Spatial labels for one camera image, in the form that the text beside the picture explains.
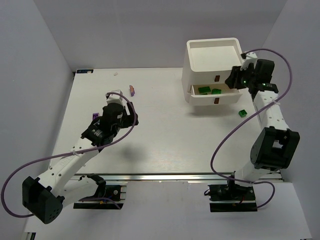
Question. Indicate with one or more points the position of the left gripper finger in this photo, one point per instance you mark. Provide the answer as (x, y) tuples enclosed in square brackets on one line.
[(130, 110), (131, 120)]

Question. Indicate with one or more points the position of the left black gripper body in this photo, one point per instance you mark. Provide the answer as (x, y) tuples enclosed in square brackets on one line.
[(130, 117)]

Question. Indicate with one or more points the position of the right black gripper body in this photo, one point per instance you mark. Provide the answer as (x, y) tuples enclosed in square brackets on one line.
[(235, 78)]

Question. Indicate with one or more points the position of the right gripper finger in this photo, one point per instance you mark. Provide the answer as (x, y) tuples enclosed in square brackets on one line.
[(231, 81), (236, 70)]

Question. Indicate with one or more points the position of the purple arched lego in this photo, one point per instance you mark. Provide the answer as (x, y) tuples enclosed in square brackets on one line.
[(95, 115), (132, 90)]

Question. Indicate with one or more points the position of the green long lego brick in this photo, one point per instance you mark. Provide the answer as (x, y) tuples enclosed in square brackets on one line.
[(216, 91)]

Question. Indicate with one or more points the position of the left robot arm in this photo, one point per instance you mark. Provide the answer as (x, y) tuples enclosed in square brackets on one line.
[(46, 195)]

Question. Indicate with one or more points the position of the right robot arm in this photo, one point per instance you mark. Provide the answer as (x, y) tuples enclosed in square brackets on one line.
[(275, 146)]

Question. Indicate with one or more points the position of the white drawer cabinet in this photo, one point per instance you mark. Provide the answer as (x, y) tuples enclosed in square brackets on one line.
[(211, 55)]

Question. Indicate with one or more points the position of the green flat lego plate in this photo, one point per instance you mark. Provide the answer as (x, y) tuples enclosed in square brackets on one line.
[(204, 90)]

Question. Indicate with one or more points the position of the small green lego brick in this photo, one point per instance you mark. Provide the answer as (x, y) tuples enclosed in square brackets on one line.
[(242, 113)]

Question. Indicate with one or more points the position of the blue label sticker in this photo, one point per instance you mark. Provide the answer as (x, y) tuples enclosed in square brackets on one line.
[(84, 71)]

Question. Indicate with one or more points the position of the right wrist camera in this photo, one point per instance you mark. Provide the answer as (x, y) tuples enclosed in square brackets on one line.
[(249, 58)]

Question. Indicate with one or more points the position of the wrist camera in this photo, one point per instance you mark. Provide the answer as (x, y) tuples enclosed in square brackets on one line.
[(249, 58), (115, 98)]

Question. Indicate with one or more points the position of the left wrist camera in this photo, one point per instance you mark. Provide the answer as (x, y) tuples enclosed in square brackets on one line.
[(115, 98)]

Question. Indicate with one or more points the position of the aluminium rail front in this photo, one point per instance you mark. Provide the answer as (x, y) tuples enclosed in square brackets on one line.
[(162, 177)]

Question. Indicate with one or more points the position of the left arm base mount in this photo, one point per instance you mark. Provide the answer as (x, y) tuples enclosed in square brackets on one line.
[(106, 197)]

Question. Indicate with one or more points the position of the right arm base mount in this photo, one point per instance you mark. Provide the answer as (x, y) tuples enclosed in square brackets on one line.
[(231, 198)]

